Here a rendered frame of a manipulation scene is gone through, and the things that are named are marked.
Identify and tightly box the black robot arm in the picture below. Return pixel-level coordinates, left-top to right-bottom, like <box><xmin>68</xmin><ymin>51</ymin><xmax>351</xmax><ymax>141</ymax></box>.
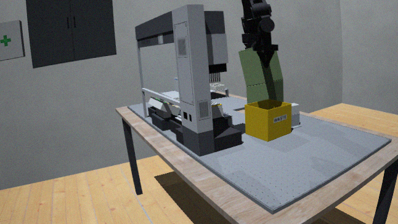
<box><xmin>241</xmin><ymin>0</ymin><xmax>275</xmax><ymax>49</ymax></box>

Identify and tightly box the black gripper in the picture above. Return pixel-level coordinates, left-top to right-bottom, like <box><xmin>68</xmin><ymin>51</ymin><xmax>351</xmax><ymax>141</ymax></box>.
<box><xmin>253</xmin><ymin>32</ymin><xmax>278</xmax><ymax>68</ymax></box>

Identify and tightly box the yellow open-top bin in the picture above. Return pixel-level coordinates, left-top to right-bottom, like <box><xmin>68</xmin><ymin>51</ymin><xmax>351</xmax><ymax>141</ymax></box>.
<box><xmin>245</xmin><ymin>99</ymin><xmax>291</xmax><ymax>142</ymax></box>

